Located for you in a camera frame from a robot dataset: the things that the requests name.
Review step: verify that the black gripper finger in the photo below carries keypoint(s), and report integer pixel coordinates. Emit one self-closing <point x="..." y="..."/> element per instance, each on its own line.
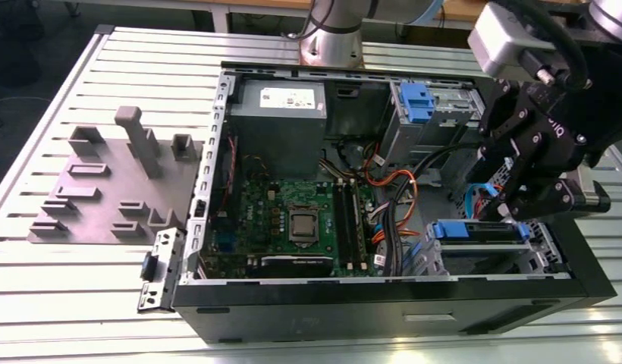
<point x="538" y="182"/>
<point x="506" y="121"/>

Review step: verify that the hard disk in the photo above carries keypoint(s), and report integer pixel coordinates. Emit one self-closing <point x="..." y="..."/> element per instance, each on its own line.
<point x="450" y="229"/>

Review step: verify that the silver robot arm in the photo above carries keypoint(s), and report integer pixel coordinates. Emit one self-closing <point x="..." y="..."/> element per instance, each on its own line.
<point x="331" y="41"/>

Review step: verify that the metal disk bay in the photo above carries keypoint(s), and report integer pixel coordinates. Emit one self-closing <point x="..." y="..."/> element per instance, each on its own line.
<point x="492" y="248"/>

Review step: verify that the blue drive latch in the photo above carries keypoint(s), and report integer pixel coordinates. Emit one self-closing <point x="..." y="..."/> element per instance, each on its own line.
<point x="416" y="102"/>

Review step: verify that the metal drive cage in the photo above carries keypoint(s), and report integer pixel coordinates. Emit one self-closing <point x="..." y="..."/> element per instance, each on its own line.
<point x="402" y="144"/>

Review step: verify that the wooden desk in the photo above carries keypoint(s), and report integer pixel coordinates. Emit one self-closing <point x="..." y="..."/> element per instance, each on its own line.
<point x="458" y="9"/>

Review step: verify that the black RAM slot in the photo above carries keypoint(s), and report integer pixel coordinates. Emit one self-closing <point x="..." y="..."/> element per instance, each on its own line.
<point x="346" y="223"/>
<point x="359" y="223"/>

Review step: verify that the grey power supply unit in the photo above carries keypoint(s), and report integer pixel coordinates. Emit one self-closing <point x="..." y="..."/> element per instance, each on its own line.
<point x="275" y="144"/>

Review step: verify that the silver CPU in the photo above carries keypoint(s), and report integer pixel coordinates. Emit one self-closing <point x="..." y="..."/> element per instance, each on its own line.
<point x="303" y="224"/>

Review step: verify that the black PC case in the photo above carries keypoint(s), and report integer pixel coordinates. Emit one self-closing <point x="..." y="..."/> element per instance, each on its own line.
<point x="340" y="314"/>

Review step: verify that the green motherboard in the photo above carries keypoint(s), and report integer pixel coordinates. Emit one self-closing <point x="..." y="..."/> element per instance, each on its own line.
<point x="260" y="201"/>

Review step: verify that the black graphics card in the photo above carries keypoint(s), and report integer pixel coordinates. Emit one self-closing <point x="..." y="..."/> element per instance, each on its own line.
<point x="291" y="265"/>

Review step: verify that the grey parts rack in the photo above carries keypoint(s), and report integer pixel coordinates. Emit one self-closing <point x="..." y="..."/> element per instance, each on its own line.
<point x="114" y="197"/>

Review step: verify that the dark office chair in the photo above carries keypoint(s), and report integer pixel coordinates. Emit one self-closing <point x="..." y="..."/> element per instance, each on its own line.
<point x="12" y="38"/>

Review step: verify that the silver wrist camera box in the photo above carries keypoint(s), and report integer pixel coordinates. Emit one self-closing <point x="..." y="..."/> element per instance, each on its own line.
<point x="503" y="38"/>

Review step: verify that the grey expansion slot bracket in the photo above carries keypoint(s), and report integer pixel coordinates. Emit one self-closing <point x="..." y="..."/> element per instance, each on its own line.
<point x="167" y="265"/>

